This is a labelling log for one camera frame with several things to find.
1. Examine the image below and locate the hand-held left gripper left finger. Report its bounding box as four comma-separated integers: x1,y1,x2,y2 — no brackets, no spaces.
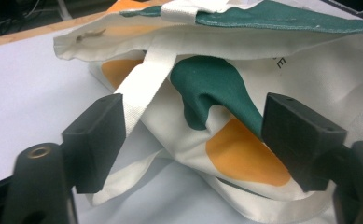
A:
61,92,127,194

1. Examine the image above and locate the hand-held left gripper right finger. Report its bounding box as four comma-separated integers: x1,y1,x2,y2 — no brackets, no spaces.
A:
260,91,348,192

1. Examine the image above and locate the white tote bag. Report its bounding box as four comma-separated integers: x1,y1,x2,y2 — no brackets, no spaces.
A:
53,0,363,224

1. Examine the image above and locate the white metal stand leg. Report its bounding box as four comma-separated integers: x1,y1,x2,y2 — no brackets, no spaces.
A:
57,0,75,21

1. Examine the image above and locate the thin grey cable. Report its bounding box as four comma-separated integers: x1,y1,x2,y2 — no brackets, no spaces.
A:
0,0,48,34

